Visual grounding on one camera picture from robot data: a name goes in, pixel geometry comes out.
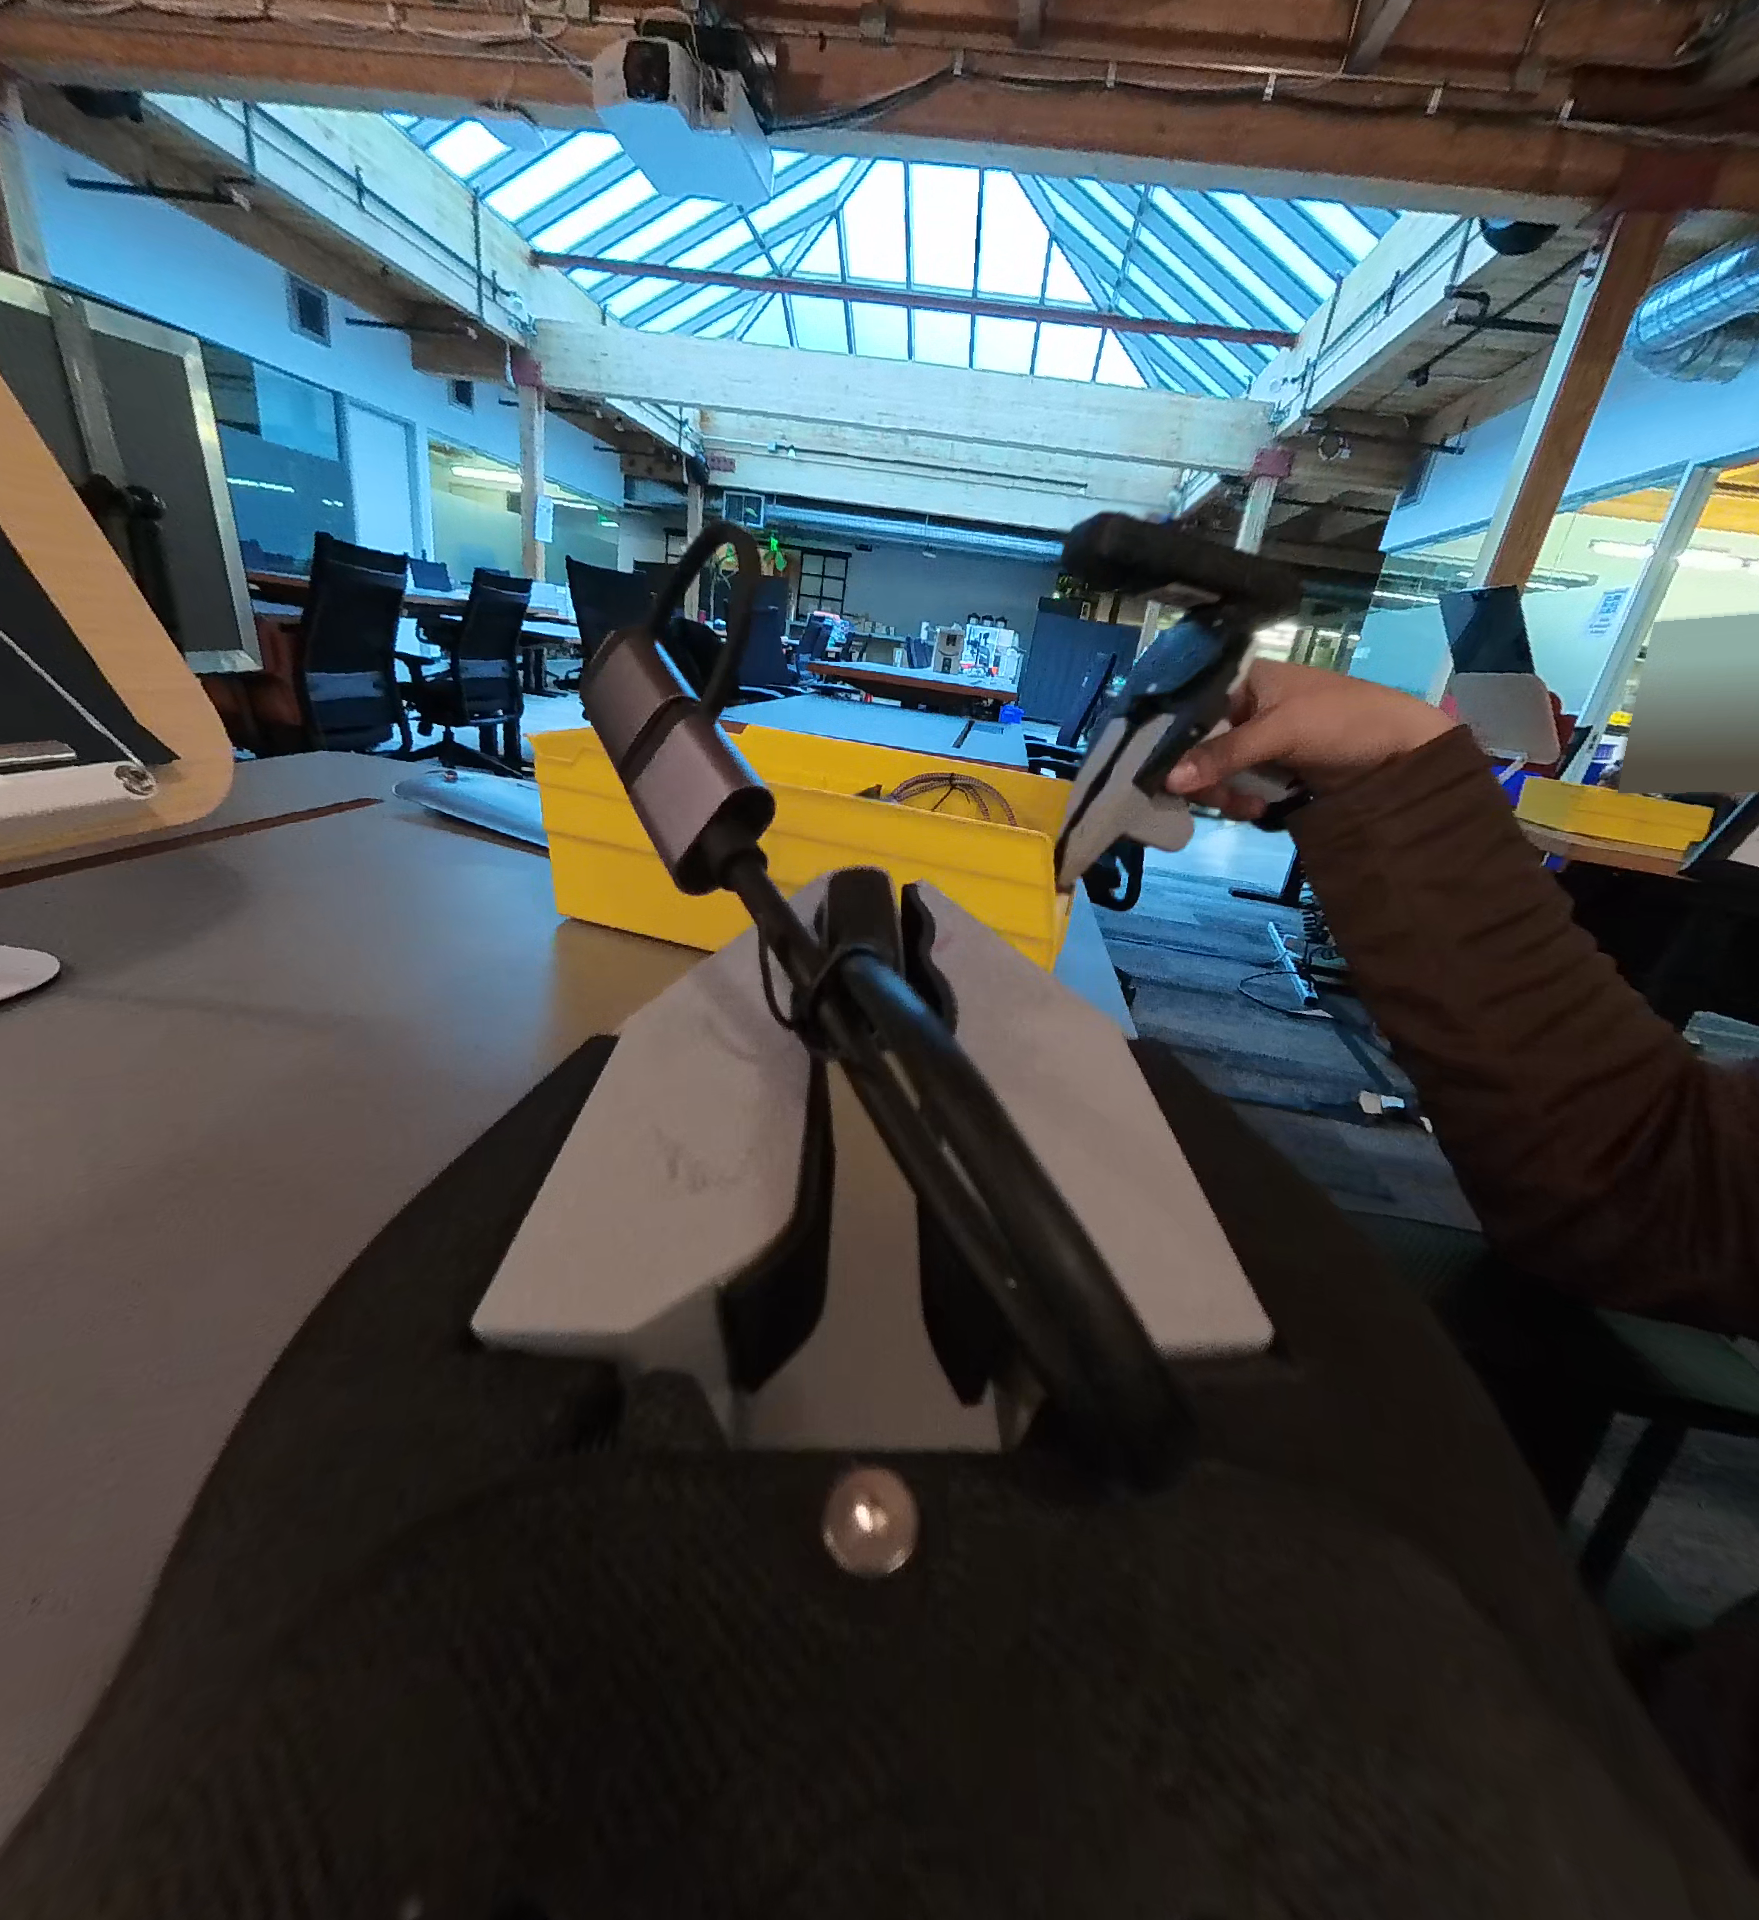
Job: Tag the black office chair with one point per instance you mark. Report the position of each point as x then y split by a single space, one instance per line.
353 645
475 675
609 616

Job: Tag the yellow tray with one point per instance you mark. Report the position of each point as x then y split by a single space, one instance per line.
1615 817

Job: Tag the grey rounded device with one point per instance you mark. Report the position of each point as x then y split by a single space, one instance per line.
475 806

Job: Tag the dark green chair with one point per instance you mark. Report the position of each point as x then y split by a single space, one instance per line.
1644 1388

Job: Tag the yellow plastic bin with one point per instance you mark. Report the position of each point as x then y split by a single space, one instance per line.
819 864

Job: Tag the silver ceiling duct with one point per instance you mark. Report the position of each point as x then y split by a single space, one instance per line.
1741 293

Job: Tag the person's right hand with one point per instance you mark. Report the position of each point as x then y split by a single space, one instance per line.
1313 729

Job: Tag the white ceiling projector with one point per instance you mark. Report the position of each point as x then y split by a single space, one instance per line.
685 127

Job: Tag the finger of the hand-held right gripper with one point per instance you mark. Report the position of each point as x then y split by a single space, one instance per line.
1096 809
1156 817

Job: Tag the wooden-edged black display stand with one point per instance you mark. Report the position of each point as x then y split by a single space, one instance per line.
60 599

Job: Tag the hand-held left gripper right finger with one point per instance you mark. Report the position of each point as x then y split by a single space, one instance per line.
1134 1185

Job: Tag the person's right forearm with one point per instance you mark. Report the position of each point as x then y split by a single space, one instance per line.
1540 1049

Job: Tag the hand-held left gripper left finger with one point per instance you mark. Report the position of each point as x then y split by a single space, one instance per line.
668 1155

